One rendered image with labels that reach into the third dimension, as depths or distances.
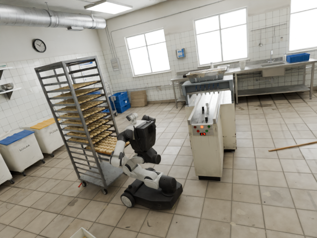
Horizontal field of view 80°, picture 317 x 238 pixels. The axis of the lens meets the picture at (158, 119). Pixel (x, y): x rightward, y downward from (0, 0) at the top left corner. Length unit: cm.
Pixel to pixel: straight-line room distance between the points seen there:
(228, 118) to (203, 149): 76
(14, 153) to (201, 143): 334
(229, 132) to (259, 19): 366
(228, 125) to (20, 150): 371
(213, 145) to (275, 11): 437
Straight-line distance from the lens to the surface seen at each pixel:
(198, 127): 228
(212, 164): 255
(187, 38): 613
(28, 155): 448
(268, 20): 602
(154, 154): 220
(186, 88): 296
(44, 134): 465
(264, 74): 549
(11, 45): 536
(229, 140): 314
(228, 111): 294
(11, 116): 506
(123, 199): 261
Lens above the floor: 173
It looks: 19 degrees down
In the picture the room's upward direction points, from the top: 12 degrees counter-clockwise
